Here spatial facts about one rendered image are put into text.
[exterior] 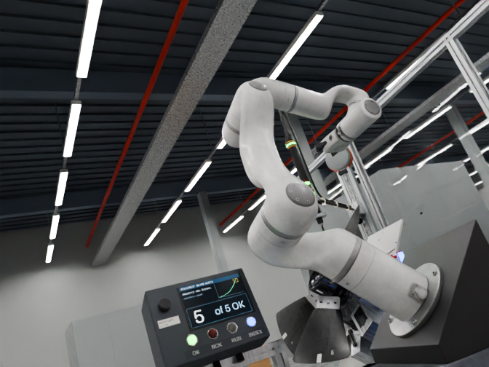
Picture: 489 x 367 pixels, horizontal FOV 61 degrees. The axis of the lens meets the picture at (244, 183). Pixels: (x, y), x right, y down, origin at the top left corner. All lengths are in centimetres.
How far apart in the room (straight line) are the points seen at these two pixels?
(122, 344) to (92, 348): 43
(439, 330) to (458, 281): 11
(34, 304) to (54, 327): 87
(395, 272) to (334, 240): 15
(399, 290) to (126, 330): 623
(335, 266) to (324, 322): 73
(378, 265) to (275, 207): 27
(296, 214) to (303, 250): 13
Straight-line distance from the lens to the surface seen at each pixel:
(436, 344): 94
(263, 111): 115
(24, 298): 1378
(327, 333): 166
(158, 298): 103
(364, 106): 145
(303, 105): 138
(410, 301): 102
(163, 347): 99
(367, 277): 98
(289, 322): 195
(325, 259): 97
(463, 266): 100
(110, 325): 699
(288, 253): 101
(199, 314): 103
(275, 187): 94
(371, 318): 162
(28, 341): 1359
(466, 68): 211
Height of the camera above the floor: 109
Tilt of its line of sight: 19 degrees up
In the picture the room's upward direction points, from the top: 18 degrees counter-clockwise
